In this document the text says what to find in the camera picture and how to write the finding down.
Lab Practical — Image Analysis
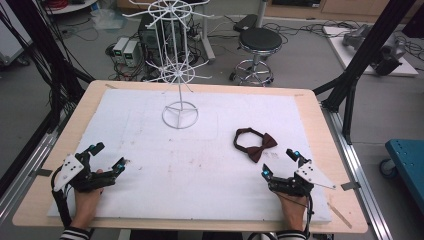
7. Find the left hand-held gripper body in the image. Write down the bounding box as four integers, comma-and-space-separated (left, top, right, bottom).
51, 151, 118, 194

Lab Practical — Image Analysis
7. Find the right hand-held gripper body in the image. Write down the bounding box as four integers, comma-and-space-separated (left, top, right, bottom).
268, 159, 337, 198

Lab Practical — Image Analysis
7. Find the dark red bow tie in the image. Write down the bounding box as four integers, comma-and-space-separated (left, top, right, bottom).
233, 127, 279, 164

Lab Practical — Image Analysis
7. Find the white wire display rack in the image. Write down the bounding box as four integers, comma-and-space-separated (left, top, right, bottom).
121, 0, 215, 130

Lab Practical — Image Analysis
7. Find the person's right hand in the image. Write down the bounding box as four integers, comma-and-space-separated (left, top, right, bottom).
275, 192, 309, 232

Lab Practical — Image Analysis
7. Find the person's left hand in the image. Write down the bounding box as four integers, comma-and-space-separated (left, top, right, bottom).
70, 188, 104, 231

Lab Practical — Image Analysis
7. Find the thin wooden stick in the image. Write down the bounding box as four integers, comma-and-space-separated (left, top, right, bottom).
327, 202, 353, 230

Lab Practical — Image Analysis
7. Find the white foam mat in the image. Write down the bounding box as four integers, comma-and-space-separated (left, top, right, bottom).
47, 87, 333, 224

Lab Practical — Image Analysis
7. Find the person's dark lap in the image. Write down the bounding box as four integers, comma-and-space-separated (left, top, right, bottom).
129, 229, 278, 240

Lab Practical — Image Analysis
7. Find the grey power supply unit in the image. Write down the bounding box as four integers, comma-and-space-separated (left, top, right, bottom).
112, 36, 130, 65
122, 39, 140, 68

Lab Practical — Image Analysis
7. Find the blue cart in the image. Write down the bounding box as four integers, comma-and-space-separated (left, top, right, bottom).
379, 138, 424, 215

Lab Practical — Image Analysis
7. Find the white floor board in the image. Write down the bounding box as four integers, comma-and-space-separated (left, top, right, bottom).
322, 25, 420, 78

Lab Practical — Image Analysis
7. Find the black round stool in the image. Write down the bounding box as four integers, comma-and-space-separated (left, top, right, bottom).
229, 27, 284, 87

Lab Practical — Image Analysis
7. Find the black computer tower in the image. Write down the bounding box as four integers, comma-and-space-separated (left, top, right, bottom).
137, 13, 188, 63

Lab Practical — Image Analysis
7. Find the clear plastic bag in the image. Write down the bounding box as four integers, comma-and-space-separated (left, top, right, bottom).
90, 8, 128, 32

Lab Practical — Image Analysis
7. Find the grey machine on board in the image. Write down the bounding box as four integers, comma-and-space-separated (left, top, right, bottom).
342, 23, 407, 77

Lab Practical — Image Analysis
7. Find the black flat box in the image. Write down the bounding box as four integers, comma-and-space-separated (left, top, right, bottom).
232, 13, 259, 33

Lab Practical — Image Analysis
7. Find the round white table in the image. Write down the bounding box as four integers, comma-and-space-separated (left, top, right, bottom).
42, 0, 100, 15

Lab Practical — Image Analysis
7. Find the grey metal table leg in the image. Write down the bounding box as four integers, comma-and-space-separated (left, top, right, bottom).
199, 0, 217, 63

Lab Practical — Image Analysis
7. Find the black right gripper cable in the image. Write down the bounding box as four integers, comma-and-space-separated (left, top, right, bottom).
303, 194, 315, 238

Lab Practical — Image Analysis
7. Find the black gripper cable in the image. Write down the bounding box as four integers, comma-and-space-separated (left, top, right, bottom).
50, 165, 73, 228
303, 194, 315, 238

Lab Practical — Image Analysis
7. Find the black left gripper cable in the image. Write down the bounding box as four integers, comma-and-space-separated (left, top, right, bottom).
50, 165, 73, 228

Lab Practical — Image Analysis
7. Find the aluminium rail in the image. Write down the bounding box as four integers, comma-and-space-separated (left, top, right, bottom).
0, 109, 74, 223
320, 102, 395, 240

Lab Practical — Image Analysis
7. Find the black frame strut with cables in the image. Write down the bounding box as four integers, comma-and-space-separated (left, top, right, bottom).
0, 0, 95, 134

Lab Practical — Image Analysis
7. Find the bundle of floor cables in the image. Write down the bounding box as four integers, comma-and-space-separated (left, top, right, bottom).
262, 19, 365, 40

